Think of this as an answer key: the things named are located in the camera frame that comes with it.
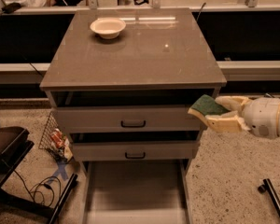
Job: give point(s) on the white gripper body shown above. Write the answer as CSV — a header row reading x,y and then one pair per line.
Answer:
x,y
260,116

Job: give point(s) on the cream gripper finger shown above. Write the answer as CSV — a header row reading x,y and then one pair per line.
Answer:
x,y
227,124
233,103

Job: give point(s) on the green yellow sponge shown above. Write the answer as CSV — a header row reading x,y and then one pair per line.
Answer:
x,y
206,105

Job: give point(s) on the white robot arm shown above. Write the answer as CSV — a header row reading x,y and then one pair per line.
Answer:
x,y
260,117

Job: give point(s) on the middle grey drawer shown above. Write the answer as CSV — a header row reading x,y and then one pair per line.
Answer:
x,y
130,151

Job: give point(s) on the bottom open grey drawer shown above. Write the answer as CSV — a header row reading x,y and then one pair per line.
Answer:
x,y
136,192

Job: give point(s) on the grey drawer cabinet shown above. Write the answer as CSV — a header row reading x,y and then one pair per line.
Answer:
x,y
160,58

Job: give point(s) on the top grey drawer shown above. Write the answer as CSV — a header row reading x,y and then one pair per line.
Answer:
x,y
116,119

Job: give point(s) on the black bar on floor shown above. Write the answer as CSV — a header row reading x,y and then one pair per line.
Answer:
x,y
267,186

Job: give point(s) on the black clip on ledge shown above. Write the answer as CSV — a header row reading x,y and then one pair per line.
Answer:
x,y
140,2

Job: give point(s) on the white bowl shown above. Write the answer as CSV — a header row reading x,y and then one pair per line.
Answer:
x,y
108,28

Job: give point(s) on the orange snack packet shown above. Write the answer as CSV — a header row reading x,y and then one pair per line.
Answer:
x,y
57,138

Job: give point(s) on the wire mesh basket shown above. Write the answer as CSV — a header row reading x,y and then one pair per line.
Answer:
x,y
63,154

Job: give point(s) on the black cart frame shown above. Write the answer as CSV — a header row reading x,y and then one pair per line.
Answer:
x,y
14,146

